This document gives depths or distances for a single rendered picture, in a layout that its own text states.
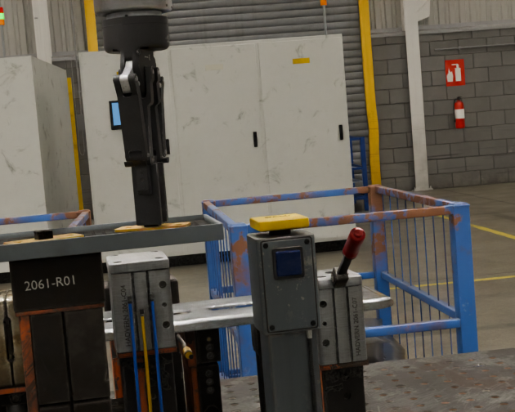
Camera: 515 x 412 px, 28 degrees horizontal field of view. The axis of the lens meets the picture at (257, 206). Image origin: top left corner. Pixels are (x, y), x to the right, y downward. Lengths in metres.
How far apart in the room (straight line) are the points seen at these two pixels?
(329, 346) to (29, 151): 8.06
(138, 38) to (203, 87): 8.20
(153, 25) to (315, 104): 8.34
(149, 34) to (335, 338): 0.48
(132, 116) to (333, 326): 0.42
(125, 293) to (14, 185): 8.08
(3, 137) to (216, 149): 1.89
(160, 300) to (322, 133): 8.21
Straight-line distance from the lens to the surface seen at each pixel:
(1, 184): 9.40
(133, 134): 1.15
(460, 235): 3.45
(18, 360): 1.34
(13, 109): 9.37
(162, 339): 1.33
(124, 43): 1.16
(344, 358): 1.38
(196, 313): 1.52
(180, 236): 1.12
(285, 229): 1.18
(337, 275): 1.34
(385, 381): 2.23
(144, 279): 1.32
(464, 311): 3.49
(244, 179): 9.40
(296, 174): 9.46
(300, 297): 1.19
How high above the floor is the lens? 1.28
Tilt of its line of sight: 5 degrees down
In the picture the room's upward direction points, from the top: 5 degrees counter-clockwise
